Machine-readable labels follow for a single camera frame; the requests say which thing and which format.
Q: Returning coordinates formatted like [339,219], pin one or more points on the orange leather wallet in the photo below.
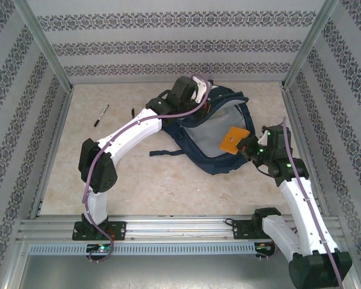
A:
[232,140]

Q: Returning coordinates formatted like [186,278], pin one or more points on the navy blue student backpack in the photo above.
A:
[204,141]

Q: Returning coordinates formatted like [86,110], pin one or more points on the all-black pen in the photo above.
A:
[132,112]

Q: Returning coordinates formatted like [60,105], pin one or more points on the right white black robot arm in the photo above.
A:
[307,271]

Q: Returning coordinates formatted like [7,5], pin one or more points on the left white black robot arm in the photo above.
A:
[99,171]

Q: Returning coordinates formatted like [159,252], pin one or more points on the black marker with white barrel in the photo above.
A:
[101,115]

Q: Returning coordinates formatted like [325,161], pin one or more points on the grey sheet metal shelf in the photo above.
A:
[180,274]

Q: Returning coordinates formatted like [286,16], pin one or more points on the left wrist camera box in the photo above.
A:
[202,90]

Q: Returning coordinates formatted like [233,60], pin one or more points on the aluminium table side rail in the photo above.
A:
[58,135]
[292,105]

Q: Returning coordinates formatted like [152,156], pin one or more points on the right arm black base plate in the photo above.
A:
[240,230]

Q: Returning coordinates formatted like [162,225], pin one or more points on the aluminium mounting rail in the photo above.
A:
[180,228]

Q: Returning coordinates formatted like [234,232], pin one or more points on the aluminium frame post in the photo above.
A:
[311,45]
[48,51]

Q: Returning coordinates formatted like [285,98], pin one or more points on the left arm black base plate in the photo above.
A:
[120,230]

